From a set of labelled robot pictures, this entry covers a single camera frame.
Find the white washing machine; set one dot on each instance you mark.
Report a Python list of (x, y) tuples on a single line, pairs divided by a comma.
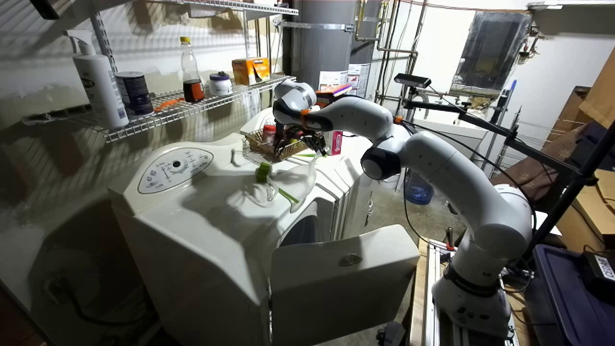
[(225, 272)]

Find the orange box on shelf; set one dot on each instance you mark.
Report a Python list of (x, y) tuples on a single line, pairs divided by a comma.
[(250, 70)]

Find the blue water jug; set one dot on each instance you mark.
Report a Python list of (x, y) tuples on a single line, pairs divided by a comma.
[(417, 191)]

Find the grey water heater tank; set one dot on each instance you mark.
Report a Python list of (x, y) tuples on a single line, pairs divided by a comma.
[(321, 37)]

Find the black camera tripod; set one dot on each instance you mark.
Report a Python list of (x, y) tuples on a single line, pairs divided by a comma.
[(580, 175)]

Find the wicker basket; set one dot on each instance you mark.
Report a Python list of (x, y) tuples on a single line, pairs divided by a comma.
[(259, 145)]

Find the white lidded jar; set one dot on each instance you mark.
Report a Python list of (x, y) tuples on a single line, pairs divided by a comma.
[(219, 83)]

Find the green brush handle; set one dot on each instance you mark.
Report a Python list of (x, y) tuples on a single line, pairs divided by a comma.
[(267, 187)]

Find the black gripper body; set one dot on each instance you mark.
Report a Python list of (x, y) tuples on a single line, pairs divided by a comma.
[(292, 135)]

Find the white dryer machine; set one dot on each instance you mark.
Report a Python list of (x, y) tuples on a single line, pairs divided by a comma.
[(346, 195)]

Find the pink cardboard box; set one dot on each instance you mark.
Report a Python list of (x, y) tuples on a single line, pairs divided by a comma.
[(336, 143)]

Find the wire wall shelf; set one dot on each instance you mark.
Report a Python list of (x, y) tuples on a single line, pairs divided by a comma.
[(161, 108)]

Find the clear bottle brown liquid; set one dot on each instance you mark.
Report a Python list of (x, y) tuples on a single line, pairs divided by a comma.
[(190, 74)]

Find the white spray bottle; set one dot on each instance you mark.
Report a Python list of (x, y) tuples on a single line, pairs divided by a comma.
[(98, 83)]

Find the dark canister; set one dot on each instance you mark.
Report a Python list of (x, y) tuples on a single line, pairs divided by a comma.
[(134, 93)]

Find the dark blue storage bin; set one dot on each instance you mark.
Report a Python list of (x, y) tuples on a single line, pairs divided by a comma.
[(561, 308)]

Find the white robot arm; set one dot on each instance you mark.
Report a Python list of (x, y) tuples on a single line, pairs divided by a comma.
[(498, 216)]

